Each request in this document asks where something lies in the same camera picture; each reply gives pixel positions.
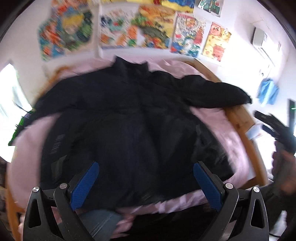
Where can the yellow pig chick drawing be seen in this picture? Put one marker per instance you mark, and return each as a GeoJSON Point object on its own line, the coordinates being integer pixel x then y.
{"type": "Point", "coordinates": [216, 43]}

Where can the window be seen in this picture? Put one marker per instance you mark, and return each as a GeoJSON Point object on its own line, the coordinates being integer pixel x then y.
{"type": "Point", "coordinates": [14, 106]}

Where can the grey blue garment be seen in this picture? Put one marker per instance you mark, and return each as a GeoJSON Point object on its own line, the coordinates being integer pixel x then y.
{"type": "Point", "coordinates": [101, 224]}

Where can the anime girl blond drawing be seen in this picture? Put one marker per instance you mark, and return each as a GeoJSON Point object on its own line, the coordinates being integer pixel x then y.
{"type": "Point", "coordinates": [69, 29]}

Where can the red haired child drawing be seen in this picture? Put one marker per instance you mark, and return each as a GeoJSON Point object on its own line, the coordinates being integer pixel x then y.
{"type": "Point", "coordinates": [213, 7]}

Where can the white air conditioner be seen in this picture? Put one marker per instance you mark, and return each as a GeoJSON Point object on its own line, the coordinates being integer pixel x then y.
{"type": "Point", "coordinates": [265, 44]}

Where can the pink jellyfish drawing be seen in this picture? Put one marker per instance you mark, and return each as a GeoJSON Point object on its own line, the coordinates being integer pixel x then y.
{"type": "Point", "coordinates": [185, 6]}

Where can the fruit drink drawing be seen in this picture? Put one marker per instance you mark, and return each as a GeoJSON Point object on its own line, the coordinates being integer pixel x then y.
{"type": "Point", "coordinates": [117, 29]}

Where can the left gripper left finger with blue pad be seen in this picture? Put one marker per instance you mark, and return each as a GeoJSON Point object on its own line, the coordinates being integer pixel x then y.
{"type": "Point", "coordinates": [51, 214]}

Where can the red blue pattern drawing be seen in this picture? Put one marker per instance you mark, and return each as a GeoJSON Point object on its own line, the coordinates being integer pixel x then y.
{"type": "Point", "coordinates": [188, 35]}

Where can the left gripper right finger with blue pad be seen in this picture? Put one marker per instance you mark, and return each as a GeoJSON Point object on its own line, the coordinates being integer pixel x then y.
{"type": "Point", "coordinates": [245, 208]}

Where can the black padded jacket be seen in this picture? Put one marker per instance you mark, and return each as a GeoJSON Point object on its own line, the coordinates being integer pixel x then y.
{"type": "Point", "coordinates": [136, 124]}

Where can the right hand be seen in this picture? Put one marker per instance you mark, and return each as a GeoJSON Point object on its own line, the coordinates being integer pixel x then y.
{"type": "Point", "coordinates": [283, 170]}

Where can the orange landscape drawing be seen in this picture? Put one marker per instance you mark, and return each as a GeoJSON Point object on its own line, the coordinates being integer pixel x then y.
{"type": "Point", "coordinates": [156, 25]}

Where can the pink duvet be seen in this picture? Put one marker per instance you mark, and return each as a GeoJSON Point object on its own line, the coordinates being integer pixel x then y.
{"type": "Point", "coordinates": [177, 219]}

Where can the blue hanging garment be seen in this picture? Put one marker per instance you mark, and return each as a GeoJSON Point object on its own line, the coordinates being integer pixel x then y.
{"type": "Point", "coordinates": [268, 91]}

